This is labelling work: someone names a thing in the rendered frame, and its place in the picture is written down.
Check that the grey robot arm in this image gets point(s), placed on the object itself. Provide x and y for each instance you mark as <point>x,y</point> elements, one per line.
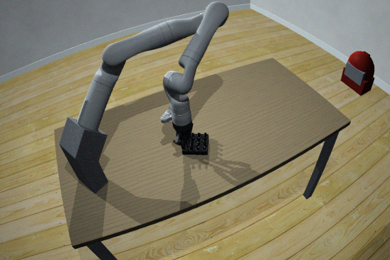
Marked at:
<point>176,85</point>

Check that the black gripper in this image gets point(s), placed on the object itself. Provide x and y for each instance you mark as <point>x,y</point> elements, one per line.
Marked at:
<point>183,142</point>

